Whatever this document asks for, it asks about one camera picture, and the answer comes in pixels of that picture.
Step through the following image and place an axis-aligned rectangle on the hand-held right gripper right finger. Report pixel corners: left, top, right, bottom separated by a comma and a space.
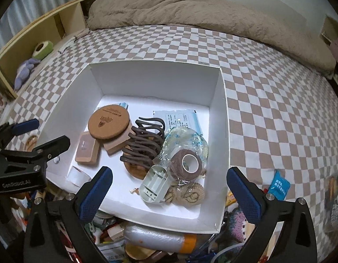
226, 167, 317, 263

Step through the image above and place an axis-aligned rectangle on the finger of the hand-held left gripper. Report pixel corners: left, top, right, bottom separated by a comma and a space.
0, 135, 71, 180
0, 119, 40, 154

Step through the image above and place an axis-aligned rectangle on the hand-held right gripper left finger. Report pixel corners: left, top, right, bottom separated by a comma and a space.
24, 166, 113, 263

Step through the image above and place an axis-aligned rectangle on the white roll with orange end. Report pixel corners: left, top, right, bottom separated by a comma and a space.
123, 223, 198, 254

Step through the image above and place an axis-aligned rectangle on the white cardboard box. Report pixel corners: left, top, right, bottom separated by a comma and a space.
37, 62, 230, 235

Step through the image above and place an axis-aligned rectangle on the multicolour crochet piece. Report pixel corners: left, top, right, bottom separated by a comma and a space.
226, 207, 250, 242

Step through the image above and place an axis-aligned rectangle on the square pinkish wooden block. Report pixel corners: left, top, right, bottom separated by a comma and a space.
75, 131, 100, 165

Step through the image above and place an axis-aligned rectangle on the blue snack packet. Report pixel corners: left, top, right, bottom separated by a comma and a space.
268, 170, 291, 201

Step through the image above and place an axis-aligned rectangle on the pile of assorted small things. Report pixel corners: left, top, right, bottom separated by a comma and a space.
10, 181, 268, 263

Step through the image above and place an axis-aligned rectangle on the plain round cork coaster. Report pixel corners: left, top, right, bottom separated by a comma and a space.
124, 159, 154, 181

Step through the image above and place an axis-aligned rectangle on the square wooden coaster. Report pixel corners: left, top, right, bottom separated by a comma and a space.
103, 123, 138, 155

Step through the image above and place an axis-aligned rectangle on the purple plush toy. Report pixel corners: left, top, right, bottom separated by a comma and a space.
14, 58, 41, 90

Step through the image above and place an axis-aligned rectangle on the grey plastic holder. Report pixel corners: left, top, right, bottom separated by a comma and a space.
139, 166, 172, 204

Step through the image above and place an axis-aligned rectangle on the round printed cork coaster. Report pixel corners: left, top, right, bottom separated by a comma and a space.
88, 105, 132, 143

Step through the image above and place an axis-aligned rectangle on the brown hair claw clip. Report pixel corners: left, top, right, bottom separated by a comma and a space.
120, 117, 166, 168

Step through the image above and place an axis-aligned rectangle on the brown bandage roll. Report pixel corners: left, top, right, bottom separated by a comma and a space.
169, 149, 204, 182

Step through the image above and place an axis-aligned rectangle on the green tape roll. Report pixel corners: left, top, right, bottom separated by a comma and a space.
31, 40, 54, 60

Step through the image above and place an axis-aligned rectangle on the clear plastic bag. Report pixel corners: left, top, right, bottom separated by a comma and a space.
158, 126, 209, 181

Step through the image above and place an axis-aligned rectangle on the dark printed bag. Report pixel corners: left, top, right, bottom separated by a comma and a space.
324, 175, 338, 236

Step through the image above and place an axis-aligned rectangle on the checkered bed sheet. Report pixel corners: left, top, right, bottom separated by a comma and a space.
9, 25, 338, 252

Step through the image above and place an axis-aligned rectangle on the light blue sachet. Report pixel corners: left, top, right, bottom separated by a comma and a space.
153, 110, 203, 136

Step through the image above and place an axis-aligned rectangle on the wooden bedside shelf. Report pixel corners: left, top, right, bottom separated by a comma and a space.
0, 0, 101, 102

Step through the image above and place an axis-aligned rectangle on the white curtain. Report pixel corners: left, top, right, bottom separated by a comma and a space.
0, 0, 82, 61

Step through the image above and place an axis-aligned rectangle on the beige fleece blanket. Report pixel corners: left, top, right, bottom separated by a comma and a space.
87, 0, 336, 73

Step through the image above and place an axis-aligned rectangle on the small wooden shelf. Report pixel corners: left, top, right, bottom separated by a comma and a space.
321, 15, 338, 50

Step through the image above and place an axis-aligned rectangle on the white charging cable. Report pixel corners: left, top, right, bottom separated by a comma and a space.
58, 30, 90, 52

